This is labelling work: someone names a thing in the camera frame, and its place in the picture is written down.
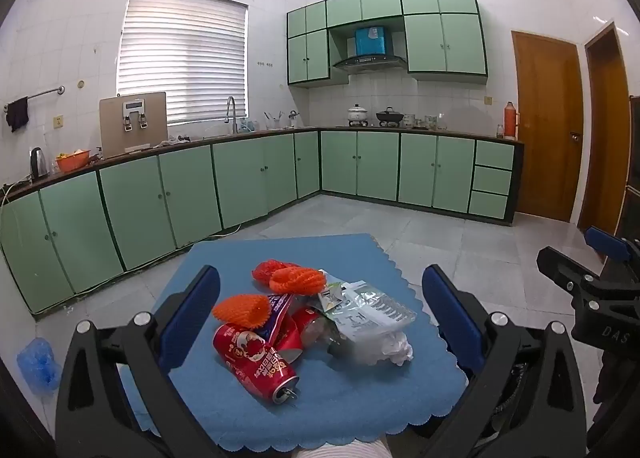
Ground blue scalloped table mat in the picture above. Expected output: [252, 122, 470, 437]
[122, 233, 471, 454]

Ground wooden door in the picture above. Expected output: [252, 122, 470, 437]
[577, 22, 632, 239]
[511, 30, 585, 224]

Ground steel electric kettle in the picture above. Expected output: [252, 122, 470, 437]
[29, 147, 50, 182]

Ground purple red snack wrapper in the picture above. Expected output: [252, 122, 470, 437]
[259, 293, 296, 340]

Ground orange plastic basin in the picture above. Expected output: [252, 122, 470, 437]
[54, 150, 93, 174]

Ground white tissue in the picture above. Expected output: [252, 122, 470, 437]
[350, 330, 415, 368]

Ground red foam fruit net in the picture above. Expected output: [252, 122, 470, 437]
[251, 260, 301, 287]

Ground white striped cloth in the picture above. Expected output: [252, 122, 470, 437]
[299, 439, 392, 458]

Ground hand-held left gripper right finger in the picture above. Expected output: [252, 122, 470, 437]
[421, 264, 588, 458]

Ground orange foam fruit net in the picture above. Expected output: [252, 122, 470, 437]
[212, 293, 272, 329]
[270, 267, 327, 294]

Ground white window blind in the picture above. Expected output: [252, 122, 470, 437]
[116, 0, 249, 127]

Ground dented red drink can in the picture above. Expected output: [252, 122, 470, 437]
[279, 305, 327, 355]

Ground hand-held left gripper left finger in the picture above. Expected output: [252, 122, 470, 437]
[54, 264, 228, 458]

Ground range hood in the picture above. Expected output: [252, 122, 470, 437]
[332, 54, 408, 74]

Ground metal towel rail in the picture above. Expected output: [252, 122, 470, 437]
[4, 86, 66, 112]

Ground green wall cabinets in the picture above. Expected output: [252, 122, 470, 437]
[286, 0, 489, 88]

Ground silver foil packet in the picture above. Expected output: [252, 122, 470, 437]
[317, 280, 418, 345]

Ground dark hanging towel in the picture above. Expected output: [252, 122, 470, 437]
[6, 97, 30, 133]

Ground green base cabinets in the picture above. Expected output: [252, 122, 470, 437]
[0, 127, 525, 321]

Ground blue plastic bag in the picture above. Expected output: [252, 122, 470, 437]
[16, 337, 63, 397]

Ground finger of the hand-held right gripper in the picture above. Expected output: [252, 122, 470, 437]
[536, 246, 608, 314]
[585, 226, 633, 264]

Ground small green white wrapper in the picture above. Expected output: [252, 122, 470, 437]
[318, 268, 351, 310]

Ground cardboard box with dispenser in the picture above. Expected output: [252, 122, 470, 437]
[99, 92, 169, 159]

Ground crushed red drink can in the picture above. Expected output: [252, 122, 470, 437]
[212, 323, 300, 405]

